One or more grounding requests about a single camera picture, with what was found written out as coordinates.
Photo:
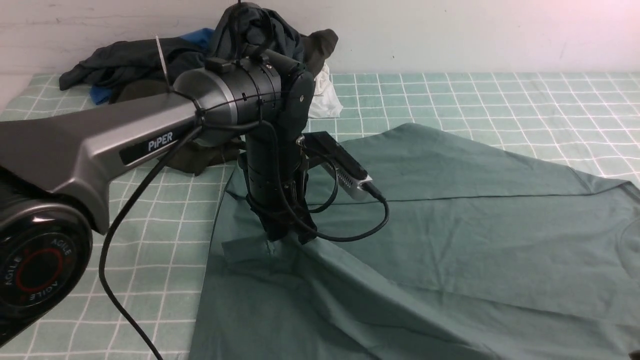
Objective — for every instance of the blue garment with red label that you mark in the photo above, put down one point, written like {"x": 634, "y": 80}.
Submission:
{"x": 125, "y": 62}

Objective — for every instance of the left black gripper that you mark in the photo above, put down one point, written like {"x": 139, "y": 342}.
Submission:
{"x": 280, "y": 205}

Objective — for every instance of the dark grey-blue crumpled garment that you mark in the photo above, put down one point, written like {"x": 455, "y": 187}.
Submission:
{"x": 241, "y": 24}

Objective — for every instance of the green long-sleeved shirt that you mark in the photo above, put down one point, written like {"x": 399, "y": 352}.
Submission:
{"x": 487, "y": 255}

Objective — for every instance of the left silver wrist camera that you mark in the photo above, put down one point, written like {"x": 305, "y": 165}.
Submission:
{"x": 323, "y": 150}

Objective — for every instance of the white crumpled garment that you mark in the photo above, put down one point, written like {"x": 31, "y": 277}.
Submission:
{"x": 325, "y": 103}

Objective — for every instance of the dark olive crumpled garment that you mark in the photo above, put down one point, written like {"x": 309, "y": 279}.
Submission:
{"x": 194, "y": 158}

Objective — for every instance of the green checked table cloth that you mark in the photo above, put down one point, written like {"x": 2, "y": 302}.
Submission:
{"x": 156, "y": 262}

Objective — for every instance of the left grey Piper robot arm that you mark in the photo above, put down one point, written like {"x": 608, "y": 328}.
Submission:
{"x": 56, "y": 171}

